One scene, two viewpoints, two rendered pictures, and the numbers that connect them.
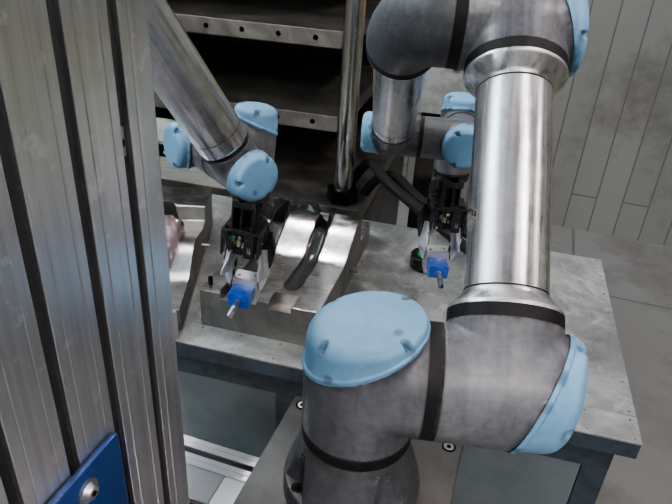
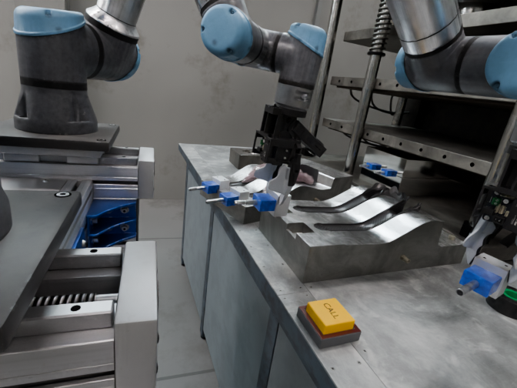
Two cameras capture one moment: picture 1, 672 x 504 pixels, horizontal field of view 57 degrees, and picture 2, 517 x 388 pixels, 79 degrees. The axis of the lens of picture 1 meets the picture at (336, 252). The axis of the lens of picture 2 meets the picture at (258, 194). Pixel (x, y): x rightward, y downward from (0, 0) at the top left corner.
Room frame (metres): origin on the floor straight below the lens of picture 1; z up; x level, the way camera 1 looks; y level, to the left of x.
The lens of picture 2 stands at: (0.58, -0.36, 1.18)
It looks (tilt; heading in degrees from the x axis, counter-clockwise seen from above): 19 degrees down; 53
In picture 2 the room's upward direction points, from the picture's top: 8 degrees clockwise
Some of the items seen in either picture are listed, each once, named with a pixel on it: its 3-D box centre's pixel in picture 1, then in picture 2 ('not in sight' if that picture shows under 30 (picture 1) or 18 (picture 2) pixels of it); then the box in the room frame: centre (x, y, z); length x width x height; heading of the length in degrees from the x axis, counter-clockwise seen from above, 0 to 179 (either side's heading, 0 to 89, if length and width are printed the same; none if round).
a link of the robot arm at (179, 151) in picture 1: (206, 146); (252, 46); (0.95, 0.22, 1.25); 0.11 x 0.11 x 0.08; 39
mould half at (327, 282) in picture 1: (296, 254); (363, 223); (1.29, 0.10, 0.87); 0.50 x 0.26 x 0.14; 167
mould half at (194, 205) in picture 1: (143, 248); (279, 184); (1.29, 0.46, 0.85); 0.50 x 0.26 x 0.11; 4
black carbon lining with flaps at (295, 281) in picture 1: (290, 238); (361, 205); (1.28, 0.11, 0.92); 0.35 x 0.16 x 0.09; 167
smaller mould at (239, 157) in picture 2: not in sight; (253, 158); (1.46, 0.88, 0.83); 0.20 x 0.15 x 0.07; 167
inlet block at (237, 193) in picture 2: not in sight; (225, 199); (1.02, 0.38, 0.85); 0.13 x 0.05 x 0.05; 4
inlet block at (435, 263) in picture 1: (437, 270); (477, 282); (1.15, -0.22, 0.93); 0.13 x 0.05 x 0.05; 0
